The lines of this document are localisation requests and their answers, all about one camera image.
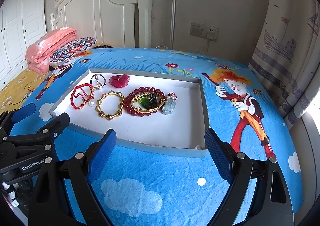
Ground gold bamboo link bracelet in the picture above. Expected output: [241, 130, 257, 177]
[95, 90, 125, 121]

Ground white pearl earring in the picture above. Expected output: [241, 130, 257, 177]
[88, 100, 95, 106]

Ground dark red bead bracelet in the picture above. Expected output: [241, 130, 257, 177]
[123, 86, 167, 117]

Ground red braided cord bracelet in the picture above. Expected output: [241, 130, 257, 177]
[70, 83, 95, 110]

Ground thin gold bangle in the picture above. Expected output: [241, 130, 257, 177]
[130, 92, 166, 114]

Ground silver and gold rings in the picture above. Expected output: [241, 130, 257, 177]
[89, 73, 107, 90]

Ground pale jade pendant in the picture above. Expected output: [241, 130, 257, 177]
[161, 92, 177, 115]

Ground dark green tassel pendant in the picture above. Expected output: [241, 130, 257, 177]
[139, 93, 158, 109]

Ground red flower ornament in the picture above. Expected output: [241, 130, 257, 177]
[109, 74, 130, 88]

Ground yellow floral bed sheet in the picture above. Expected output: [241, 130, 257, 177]
[0, 69, 49, 113]

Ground folded pink blanket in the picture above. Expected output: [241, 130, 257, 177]
[25, 27, 77, 75]

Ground grey shallow cardboard box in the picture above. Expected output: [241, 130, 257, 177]
[50, 69, 209, 157]

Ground patterned floral pillow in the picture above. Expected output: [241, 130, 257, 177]
[49, 37, 97, 64]

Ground white wardrobe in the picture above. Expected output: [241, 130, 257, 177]
[1, 0, 47, 88]

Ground ship print curtain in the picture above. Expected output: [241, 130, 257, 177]
[249, 0, 319, 127]

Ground white wooden headboard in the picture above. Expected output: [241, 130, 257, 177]
[50, 0, 153, 48]

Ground metal pole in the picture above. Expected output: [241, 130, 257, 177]
[169, 0, 176, 50]

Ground wall switch and socket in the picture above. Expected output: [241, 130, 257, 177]
[190, 22, 219, 41]

